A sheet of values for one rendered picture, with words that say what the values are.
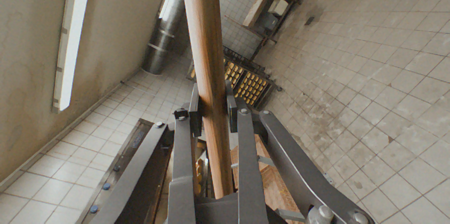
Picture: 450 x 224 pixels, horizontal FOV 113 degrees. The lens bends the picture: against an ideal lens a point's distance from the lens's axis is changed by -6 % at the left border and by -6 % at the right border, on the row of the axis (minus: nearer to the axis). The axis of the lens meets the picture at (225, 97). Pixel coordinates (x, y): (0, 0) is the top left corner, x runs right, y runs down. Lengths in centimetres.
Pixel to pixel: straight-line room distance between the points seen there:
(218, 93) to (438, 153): 190
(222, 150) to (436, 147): 188
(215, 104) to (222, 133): 4
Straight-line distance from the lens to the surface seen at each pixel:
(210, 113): 18
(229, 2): 520
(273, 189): 194
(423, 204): 196
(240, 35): 528
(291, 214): 143
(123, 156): 183
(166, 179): 180
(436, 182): 195
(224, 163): 23
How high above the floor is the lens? 188
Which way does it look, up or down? 17 degrees down
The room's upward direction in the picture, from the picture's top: 65 degrees counter-clockwise
